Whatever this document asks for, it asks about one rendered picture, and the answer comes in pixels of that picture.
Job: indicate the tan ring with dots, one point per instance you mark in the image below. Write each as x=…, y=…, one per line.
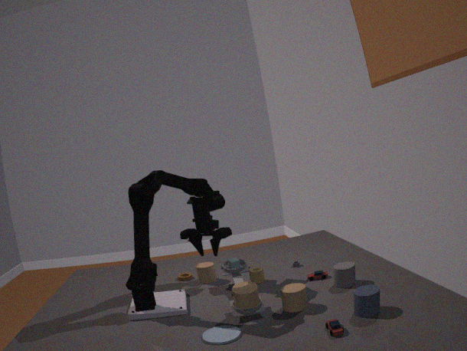
x=185, y=276

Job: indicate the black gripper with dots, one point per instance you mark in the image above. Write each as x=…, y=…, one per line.
x=203, y=225

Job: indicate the red toy truck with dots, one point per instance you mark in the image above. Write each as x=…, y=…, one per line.
x=335, y=327
x=317, y=275

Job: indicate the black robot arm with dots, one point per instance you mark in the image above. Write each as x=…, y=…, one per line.
x=141, y=197

